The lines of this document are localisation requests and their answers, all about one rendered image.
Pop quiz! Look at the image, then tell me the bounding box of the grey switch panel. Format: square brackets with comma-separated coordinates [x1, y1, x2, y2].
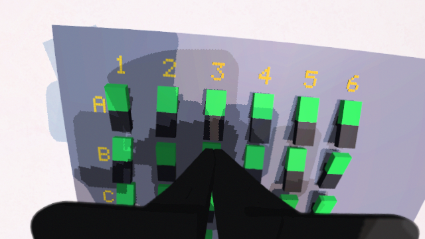
[52, 25, 425, 222]

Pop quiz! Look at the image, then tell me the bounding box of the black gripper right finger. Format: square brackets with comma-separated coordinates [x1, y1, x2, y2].
[212, 149, 420, 239]

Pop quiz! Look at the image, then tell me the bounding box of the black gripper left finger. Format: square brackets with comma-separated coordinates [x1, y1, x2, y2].
[31, 148, 215, 239]

